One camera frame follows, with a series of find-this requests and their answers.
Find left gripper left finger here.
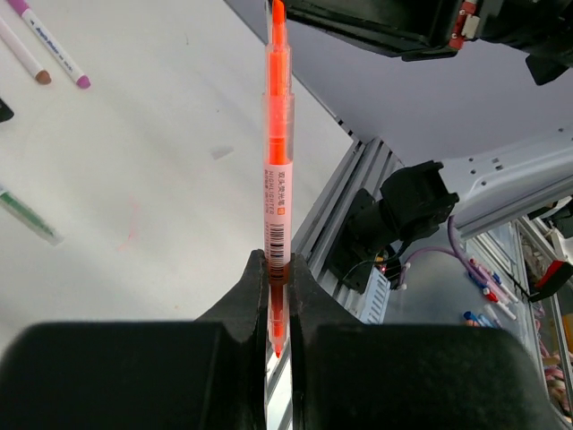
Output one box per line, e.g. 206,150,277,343
1,250,268,429

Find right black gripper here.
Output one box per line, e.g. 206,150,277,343
285,0,572,61

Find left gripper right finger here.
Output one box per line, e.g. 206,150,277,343
288,255,562,429

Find orange thin pen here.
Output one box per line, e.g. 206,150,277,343
263,1,295,357

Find green white pen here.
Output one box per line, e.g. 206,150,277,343
1,185,63,245

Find brown capped white pen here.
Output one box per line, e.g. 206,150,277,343
1,19,52,85

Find purple white pen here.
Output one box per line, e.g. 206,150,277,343
6,0,91,90

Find black orange highlighter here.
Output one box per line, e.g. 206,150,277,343
0,99,14,124

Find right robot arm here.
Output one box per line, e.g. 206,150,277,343
285,1,572,243

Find clear pen cap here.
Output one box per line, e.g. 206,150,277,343
210,146,234,160

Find spare markers pile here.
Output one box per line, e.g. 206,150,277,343
466,258,518,328

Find white cable duct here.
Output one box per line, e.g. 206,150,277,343
359,269,391,324

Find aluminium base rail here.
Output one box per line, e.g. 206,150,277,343
266,138,402,429

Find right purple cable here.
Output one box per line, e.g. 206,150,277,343
400,214,475,288

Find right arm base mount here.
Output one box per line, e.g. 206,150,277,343
325,160,459,293

